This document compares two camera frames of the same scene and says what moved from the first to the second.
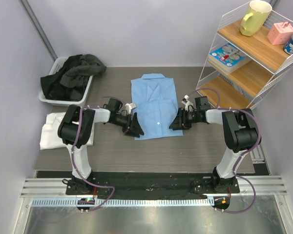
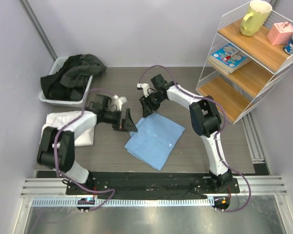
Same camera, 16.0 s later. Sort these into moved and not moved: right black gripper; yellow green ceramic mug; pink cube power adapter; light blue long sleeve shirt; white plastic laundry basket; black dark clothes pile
Moved: right black gripper; light blue long sleeve shirt
Not moved: white plastic laundry basket; black dark clothes pile; pink cube power adapter; yellow green ceramic mug
